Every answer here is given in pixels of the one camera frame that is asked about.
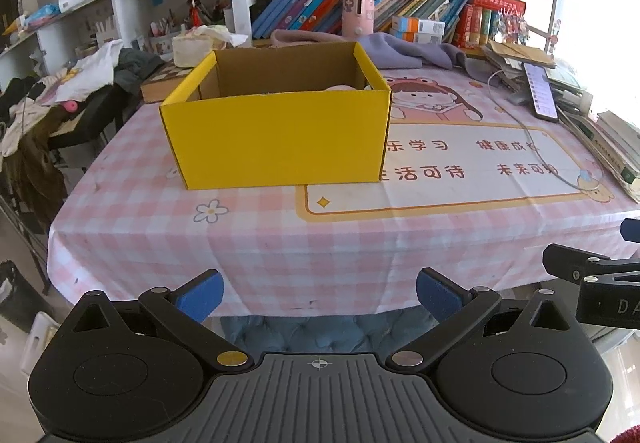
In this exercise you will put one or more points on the brown paper envelopes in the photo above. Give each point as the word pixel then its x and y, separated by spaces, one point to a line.
pixel 520 53

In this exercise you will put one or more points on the pink plush pig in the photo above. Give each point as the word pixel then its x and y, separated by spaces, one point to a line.
pixel 342 87

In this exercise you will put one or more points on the red knitted fabric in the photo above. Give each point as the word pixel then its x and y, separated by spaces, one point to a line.
pixel 627 435

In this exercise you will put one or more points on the stack of books and papers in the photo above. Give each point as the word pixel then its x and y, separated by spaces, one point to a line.
pixel 615 143

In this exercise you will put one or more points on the pink cylindrical tumbler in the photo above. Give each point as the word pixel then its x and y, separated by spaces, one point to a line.
pixel 357 13

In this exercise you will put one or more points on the cream tissue box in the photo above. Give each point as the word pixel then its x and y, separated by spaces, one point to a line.
pixel 192 50

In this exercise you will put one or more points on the blue tufted cushion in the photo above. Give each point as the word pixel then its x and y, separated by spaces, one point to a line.
pixel 310 330

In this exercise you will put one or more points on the orange white carton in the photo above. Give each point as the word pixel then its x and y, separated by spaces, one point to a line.
pixel 415 38
pixel 419 24

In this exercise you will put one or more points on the purple cloth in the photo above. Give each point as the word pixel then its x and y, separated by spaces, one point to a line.
pixel 400 48

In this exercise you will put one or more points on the dark grey garment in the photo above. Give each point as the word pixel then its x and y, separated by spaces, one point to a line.
pixel 135 65

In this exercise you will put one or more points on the black bag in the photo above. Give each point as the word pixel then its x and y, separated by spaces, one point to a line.
pixel 22 298

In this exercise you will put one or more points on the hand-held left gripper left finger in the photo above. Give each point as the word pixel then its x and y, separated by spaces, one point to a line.
pixel 200 299

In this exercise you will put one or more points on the pink ball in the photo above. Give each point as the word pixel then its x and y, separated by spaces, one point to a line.
pixel 71 107

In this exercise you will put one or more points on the white printed garment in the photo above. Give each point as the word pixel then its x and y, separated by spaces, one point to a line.
pixel 92 68

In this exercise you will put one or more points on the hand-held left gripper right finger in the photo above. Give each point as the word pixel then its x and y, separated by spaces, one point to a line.
pixel 440 295

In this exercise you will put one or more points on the black smartphone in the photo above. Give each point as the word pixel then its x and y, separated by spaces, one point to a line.
pixel 540 93

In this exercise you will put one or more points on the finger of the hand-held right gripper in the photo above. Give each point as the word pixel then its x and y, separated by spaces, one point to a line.
pixel 570 263
pixel 632 229

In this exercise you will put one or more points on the white plastic crate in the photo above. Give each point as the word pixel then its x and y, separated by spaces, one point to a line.
pixel 40 343

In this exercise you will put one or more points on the pink checked tablecloth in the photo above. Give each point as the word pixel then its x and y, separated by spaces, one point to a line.
pixel 150 243

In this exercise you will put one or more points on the wooden box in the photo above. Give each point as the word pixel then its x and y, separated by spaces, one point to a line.
pixel 160 85

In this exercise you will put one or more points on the row of leaning books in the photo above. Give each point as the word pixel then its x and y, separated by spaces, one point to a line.
pixel 305 8

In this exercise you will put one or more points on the yellow cardboard box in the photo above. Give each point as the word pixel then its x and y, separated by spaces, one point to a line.
pixel 275 138

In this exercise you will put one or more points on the red book set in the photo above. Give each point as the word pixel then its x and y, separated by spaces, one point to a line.
pixel 470 25

